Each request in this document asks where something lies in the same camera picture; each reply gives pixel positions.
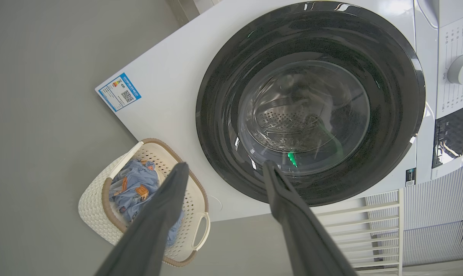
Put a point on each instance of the white slatted rack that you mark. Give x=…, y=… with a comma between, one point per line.
x=369, y=230

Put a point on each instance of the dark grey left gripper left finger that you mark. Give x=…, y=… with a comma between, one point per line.
x=151, y=222

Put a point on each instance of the blue energy label sticker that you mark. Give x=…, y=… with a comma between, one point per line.
x=119, y=92

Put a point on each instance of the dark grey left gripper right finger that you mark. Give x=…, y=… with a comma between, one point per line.
x=300, y=230

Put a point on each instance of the cream perforated laundry basket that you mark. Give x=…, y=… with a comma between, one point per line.
x=93, y=207

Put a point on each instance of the white front-load washing machine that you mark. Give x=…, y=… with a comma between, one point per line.
x=170, y=76

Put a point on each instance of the black washing machine display panel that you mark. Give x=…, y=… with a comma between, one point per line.
x=450, y=134

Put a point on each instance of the round white filter cover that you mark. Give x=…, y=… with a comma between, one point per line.
x=215, y=203

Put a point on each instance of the washing machine door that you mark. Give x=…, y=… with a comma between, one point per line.
x=224, y=96

